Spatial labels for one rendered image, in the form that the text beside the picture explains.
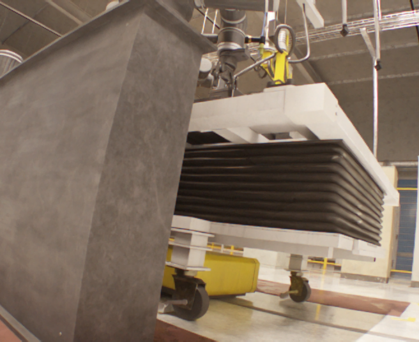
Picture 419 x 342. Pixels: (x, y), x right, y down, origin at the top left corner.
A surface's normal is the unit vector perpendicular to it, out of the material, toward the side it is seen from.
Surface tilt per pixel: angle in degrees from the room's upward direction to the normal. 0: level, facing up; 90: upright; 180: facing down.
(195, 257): 90
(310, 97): 90
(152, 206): 90
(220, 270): 90
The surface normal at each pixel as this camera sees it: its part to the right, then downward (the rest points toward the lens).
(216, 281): 0.78, 0.00
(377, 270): -0.61, -0.26
